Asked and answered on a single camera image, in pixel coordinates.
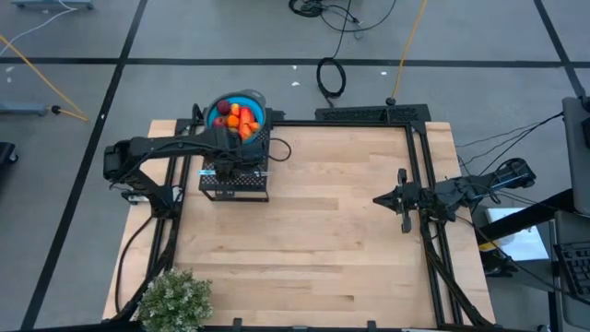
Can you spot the dark red pomegranate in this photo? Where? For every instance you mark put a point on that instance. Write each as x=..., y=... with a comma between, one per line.
x=224, y=107

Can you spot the red orange mango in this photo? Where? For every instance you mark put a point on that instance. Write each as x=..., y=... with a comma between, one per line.
x=246, y=115

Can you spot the black perforated metal panel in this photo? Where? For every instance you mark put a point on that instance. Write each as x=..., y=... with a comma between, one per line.
x=369, y=114

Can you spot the blue collapsible colander grey rim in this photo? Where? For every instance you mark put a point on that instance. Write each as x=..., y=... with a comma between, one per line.
x=251, y=101

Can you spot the black metal table frame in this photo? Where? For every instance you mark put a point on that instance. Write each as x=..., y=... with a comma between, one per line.
x=295, y=123

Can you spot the light red pomegranate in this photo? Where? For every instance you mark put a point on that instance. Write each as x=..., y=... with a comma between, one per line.
x=219, y=122

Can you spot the small orange tangerine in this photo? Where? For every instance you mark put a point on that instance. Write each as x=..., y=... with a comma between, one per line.
x=232, y=121

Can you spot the black table clamp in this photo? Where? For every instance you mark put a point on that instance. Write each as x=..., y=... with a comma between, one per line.
x=237, y=325
x=371, y=326

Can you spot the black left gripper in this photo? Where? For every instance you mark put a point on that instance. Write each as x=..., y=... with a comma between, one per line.
x=235, y=150

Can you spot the green potted plant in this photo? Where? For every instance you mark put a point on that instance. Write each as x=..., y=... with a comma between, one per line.
x=175, y=302

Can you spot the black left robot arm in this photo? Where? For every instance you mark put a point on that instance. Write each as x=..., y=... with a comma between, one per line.
x=152, y=145

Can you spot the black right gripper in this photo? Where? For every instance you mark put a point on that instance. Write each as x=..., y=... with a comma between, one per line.
x=412, y=198

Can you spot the black diagonal bar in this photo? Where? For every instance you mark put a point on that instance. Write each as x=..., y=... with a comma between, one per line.
x=530, y=214

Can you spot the grey stand foot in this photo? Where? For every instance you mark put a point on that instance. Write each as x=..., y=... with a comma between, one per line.
x=20, y=109
x=50, y=3

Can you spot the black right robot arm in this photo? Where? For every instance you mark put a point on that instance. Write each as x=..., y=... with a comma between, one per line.
x=484, y=184

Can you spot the black perforated metal stand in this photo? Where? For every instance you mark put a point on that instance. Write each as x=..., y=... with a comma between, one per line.
x=244, y=182

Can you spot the black keyboard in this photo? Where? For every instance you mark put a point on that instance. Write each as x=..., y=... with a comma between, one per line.
x=576, y=272

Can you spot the black floor object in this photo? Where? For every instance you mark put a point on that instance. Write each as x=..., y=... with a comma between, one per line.
x=5, y=152

